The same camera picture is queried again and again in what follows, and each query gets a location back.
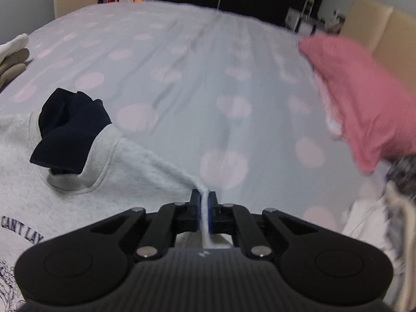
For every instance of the beige padded headboard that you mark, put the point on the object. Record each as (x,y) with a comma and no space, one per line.
(383,29)

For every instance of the navy cloth in collar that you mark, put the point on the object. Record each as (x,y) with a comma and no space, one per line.
(68,130)

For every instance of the folded beige garment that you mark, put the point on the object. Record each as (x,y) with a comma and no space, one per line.
(13,66)

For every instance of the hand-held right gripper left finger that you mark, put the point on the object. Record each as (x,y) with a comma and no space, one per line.
(195,214)

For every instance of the pale pink pillow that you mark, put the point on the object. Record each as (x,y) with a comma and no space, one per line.
(328,110)

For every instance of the light grey printed sweatshirt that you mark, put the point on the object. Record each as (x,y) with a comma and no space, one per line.
(130,169)

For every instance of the white nightstand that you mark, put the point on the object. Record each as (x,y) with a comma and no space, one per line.
(299,19)

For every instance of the dark patterned cloth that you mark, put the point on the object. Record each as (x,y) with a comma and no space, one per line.
(403,172)

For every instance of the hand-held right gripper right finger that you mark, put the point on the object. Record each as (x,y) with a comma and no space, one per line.
(213,216)

